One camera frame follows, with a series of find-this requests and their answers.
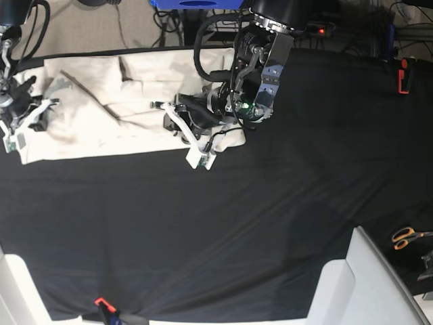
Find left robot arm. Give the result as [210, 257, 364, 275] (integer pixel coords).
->
[151, 1, 313, 169]

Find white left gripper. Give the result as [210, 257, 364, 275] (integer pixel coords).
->
[150, 86, 237, 170]

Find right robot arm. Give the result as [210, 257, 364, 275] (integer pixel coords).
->
[1, 1, 59, 153]

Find blue plastic bin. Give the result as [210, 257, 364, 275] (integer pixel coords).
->
[150, 0, 244, 10]

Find orange handled scissors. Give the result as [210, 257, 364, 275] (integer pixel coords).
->
[391, 227, 432, 251]

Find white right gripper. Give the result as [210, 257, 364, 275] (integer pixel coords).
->
[0, 76, 61, 153]

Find orange black tool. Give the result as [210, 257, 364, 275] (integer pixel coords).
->
[398, 58, 416, 95]

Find black table cloth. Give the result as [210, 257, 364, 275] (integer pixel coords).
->
[1, 49, 432, 322]

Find red black clamp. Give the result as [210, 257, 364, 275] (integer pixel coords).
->
[93, 297, 150, 325]

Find white T-shirt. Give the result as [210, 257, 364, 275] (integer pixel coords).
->
[15, 47, 248, 166]

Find black power strip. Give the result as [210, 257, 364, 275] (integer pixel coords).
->
[202, 18, 336, 37]

